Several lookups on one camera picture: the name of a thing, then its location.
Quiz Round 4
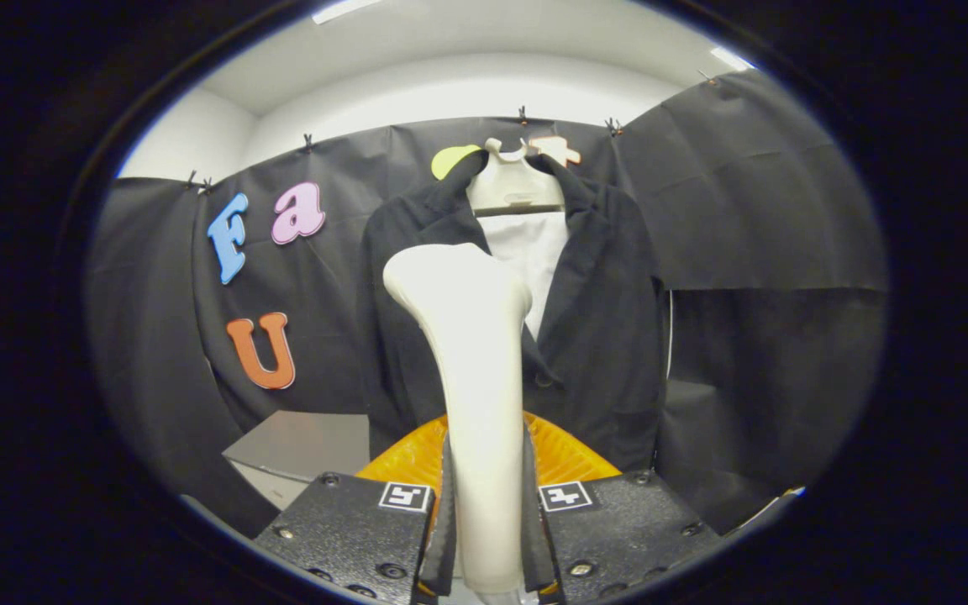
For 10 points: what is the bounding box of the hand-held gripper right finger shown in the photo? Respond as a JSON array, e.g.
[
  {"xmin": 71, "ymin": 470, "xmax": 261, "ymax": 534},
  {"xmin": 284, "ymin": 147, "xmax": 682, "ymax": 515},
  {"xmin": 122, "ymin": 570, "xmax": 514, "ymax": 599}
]
[{"xmin": 522, "ymin": 412, "xmax": 724, "ymax": 602}]

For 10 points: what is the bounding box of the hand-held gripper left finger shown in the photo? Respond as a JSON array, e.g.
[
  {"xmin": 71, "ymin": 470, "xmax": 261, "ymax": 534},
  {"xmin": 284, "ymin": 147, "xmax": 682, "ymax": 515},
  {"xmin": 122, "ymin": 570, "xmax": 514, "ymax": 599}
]
[{"xmin": 253, "ymin": 413, "xmax": 457, "ymax": 605}]

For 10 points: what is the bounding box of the black jacket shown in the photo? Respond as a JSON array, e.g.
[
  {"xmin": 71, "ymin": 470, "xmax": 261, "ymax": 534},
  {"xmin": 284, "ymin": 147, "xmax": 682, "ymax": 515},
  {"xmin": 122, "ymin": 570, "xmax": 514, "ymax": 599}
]
[{"xmin": 358, "ymin": 150, "xmax": 670, "ymax": 471}]

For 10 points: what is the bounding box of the white garment steamer head with hose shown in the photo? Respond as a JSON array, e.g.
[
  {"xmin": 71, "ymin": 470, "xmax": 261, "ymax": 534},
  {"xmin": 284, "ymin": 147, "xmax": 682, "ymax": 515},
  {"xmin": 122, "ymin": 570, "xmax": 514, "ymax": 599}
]
[{"xmin": 383, "ymin": 242, "xmax": 533, "ymax": 605}]

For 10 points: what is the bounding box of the white shirt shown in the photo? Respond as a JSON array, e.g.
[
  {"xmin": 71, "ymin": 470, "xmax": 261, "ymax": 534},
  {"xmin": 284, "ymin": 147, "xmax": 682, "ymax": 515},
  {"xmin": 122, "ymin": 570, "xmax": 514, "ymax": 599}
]
[{"xmin": 480, "ymin": 210, "xmax": 571, "ymax": 341}]

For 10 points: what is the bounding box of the white clothes hanger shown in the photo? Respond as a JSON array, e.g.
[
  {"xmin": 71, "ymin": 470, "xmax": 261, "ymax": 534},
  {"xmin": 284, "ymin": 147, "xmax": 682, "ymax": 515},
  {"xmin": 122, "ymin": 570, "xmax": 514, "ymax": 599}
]
[{"xmin": 467, "ymin": 137, "xmax": 567, "ymax": 218}]

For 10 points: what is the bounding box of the grey drawer cabinet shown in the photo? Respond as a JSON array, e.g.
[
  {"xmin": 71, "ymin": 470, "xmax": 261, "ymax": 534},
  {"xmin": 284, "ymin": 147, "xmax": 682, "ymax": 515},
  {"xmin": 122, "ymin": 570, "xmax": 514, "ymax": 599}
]
[{"xmin": 222, "ymin": 410, "xmax": 371, "ymax": 511}]

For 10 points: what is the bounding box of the black backdrop cloth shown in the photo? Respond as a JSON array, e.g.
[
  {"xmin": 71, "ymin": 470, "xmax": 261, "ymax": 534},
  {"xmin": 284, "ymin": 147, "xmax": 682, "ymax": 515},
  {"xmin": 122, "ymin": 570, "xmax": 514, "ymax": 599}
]
[{"xmin": 85, "ymin": 69, "xmax": 888, "ymax": 539}]

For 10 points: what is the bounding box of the ceiling light panel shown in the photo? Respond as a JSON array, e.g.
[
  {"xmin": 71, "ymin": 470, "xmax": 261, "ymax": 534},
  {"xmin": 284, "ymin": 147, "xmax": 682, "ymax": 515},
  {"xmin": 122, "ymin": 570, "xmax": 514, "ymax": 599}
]
[{"xmin": 709, "ymin": 46, "xmax": 755, "ymax": 72}]

